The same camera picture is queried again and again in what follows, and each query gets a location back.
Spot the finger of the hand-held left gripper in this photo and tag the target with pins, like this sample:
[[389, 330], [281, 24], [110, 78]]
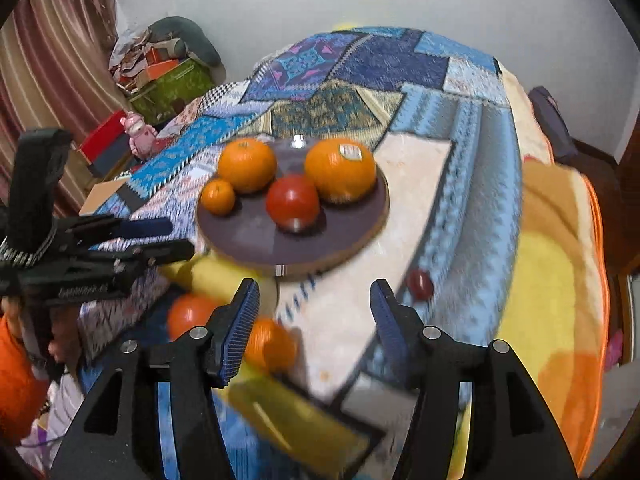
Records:
[[165, 252], [145, 228]]

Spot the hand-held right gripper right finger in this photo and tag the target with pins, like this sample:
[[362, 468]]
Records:
[[387, 320]]

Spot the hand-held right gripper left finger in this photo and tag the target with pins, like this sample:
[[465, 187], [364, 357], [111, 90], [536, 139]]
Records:
[[240, 330]]

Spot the small dark red fruit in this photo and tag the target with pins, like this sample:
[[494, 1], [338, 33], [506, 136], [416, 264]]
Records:
[[420, 285]]

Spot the small tangerine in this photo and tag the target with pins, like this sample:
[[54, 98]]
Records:
[[218, 197]]

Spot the round dark wooden plate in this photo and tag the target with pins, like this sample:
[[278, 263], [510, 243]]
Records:
[[250, 240]]

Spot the medium orange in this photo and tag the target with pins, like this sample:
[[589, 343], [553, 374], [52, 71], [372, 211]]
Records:
[[247, 165]]

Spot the red tomato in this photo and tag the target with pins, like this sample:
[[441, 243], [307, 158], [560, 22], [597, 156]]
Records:
[[292, 202]]

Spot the large orange with sticker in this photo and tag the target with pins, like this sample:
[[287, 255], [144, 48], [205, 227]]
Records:
[[340, 172]]

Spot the person's left forearm orange sleeve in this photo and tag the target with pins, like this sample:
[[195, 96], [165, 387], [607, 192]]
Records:
[[17, 395]]

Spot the person's left hand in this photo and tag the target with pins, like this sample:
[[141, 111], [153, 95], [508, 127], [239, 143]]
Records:
[[67, 332]]

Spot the yellow rounded object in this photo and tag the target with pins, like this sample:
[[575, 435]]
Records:
[[215, 277]]

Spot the cardboard box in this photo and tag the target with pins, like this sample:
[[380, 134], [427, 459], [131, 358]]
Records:
[[100, 195]]

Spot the red box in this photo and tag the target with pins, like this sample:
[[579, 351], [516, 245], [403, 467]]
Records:
[[100, 137]]

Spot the pink plush toy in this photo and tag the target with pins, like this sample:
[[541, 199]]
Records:
[[137, 135]]

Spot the striped brown curtain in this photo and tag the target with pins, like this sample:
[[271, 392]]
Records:
[[45, 60]]

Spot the green storage box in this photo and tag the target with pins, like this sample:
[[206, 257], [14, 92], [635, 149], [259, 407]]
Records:
[[175, 90]]

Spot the blue patchwork blanket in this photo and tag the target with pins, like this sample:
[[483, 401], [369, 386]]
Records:
[[450, 185]]

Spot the pile of clothes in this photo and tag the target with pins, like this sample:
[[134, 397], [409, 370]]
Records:
[[130, 50]]

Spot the yellow orange fleece blanket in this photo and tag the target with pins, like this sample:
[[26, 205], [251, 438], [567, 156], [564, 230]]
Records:
[[550, 285]]

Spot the grey pillow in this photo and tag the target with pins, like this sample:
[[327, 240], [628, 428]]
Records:
[[195, 35]]

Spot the dark grey bag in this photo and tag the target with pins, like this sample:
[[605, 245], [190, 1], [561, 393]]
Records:
[[550, 120]]

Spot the brown wooden furniture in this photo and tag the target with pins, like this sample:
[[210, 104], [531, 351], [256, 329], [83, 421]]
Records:
[[625, 200]]

